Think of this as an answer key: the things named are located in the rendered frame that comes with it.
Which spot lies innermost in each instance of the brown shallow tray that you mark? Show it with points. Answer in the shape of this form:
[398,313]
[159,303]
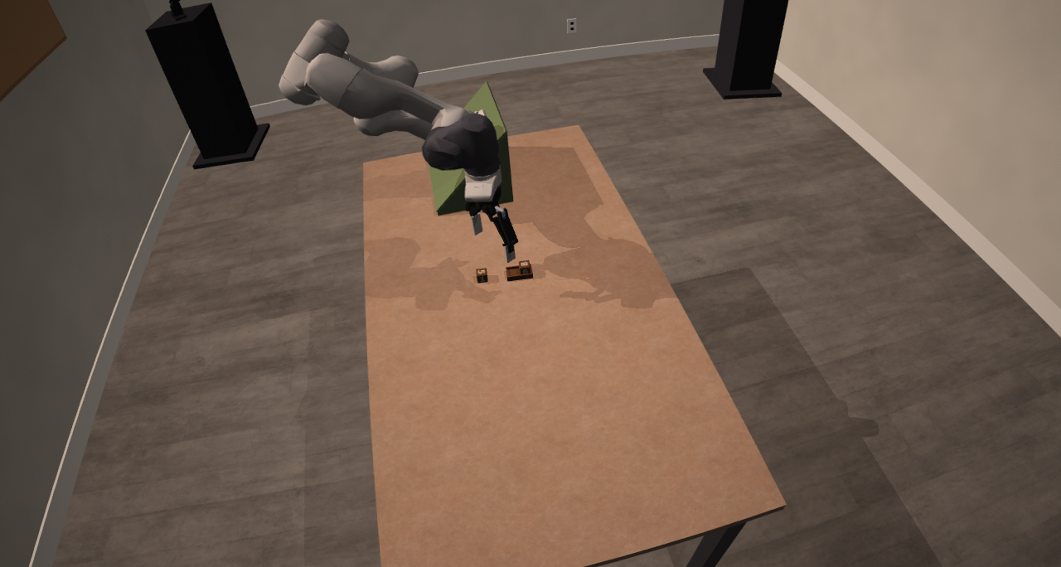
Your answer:
[513,273]

